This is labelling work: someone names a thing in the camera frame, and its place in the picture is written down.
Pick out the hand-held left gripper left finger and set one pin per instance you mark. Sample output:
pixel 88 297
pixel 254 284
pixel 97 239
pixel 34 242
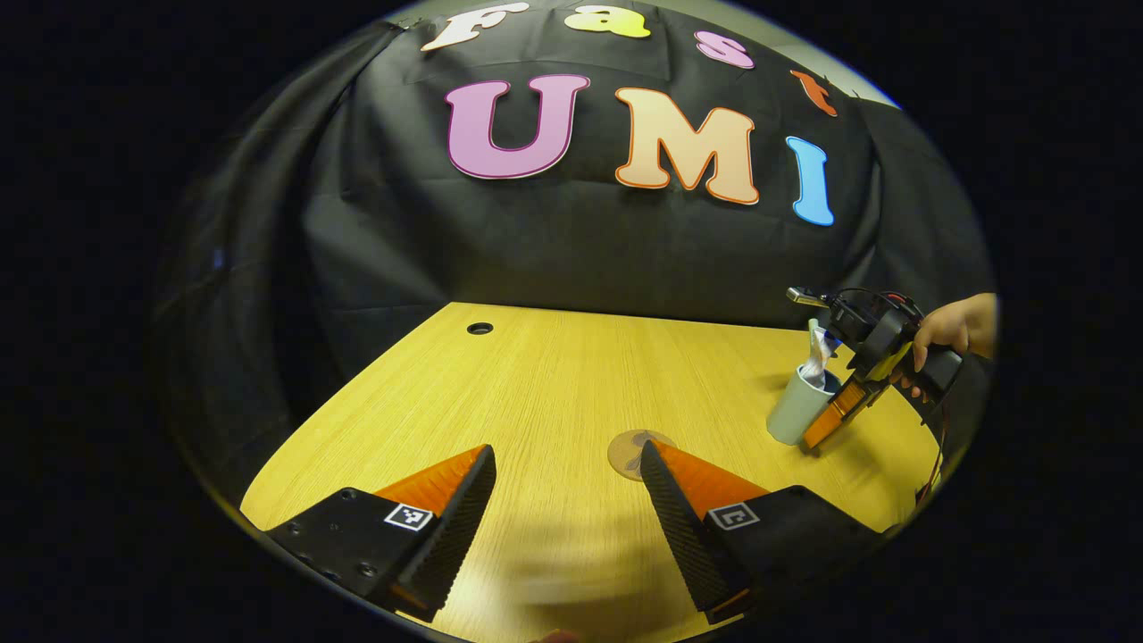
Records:
pixel 455 536

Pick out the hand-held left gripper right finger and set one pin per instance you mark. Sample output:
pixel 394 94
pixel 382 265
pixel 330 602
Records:
pixel 683 536

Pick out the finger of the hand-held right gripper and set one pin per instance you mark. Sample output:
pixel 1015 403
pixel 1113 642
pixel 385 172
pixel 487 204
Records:
pixel 830 420

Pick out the white toothpaste tube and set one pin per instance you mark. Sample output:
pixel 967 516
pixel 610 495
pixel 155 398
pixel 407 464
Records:
pixel 817 362

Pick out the round cork coaster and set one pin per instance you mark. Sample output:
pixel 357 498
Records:
pixel 625 451

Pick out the wooden desktop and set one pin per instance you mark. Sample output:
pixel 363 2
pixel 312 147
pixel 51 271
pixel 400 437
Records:
pixel 536 384

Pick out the black backdrop cloth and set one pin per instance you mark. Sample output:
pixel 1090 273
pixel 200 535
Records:
pixel 554 250

